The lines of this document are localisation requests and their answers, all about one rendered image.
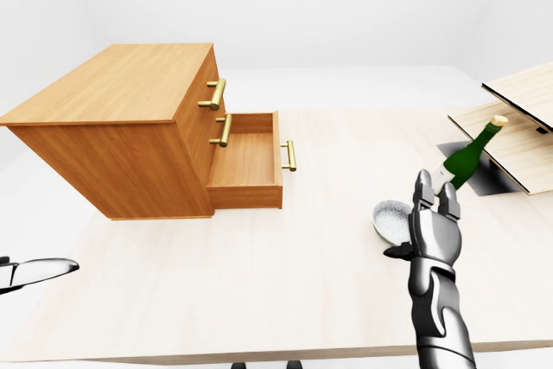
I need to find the wooden cabinet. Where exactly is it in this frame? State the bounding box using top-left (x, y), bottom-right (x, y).
top-left (0, 42), bottom-right (226, 221)

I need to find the wooden drawer with tall front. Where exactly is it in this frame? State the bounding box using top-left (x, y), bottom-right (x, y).
top-left (186, 96), bottom-right (230, 180)

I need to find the green wine bottle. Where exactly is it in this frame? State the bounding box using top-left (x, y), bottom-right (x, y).
top-left (431, 114), bottom-right (511, 198)

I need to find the pale wooden wine rack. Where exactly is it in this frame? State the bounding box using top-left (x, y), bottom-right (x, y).
top-left (435, 60), bottom-right (553, 197)

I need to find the open wooden drawer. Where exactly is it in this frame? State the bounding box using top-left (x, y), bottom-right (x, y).
top-left (206, 111), bottom-right (284, 211)

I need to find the black speckled bowl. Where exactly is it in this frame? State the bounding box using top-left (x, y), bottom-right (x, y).
top-left (372, 199), bottom-right (416, 247)

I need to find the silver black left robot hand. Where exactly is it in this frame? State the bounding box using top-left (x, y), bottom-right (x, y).
top-left (11, 258), bottom-right (80, 289)

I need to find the brass drawer handle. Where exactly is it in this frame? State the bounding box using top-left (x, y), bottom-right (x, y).
top-left (197, 78), bottom-right (227, 111)
top-left (208, 113), bottom-right (233, 148)
top-left (279, 139), bottom-right (298, 173)

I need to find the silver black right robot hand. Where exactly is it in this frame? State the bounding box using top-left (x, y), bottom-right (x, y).
top-left (383, 168), bottom-right (464, 274)

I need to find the wooden drawer with short front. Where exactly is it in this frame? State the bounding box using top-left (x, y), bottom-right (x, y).
top-left (175, 47), bottom-right (223, 127)

